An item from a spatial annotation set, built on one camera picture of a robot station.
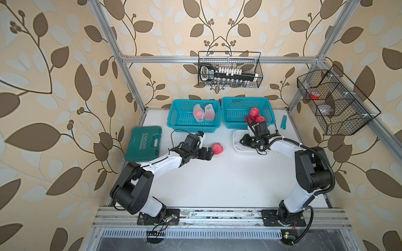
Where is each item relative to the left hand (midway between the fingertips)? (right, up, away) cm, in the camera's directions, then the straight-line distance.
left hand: (206, 149), depth 88 cm
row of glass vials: (+15, +38, -1) cm, 41 cm away
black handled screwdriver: (+50, +10, +20) cm, 55 cm away
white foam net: (+21, +2, +3) cm, 21 cm away
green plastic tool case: (-39, +2, +8) cm, 40 cm away
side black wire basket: (+64, +22, -14) cm, 69 cm away
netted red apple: (+36, +18, +18) cm, 44 cm away
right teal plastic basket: (+22, +26, +32) cm, 46 cm away
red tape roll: (+57, +30, -7) cm, 65 cm away
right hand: (+23, +4, +8) cm, 24 cm away
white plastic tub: (+20, +7, +13) cm, 25 cm away
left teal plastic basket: (-19, +20, +28) cm, 40 cm away
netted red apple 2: (+2, +22, +20) cm, 30 cm away
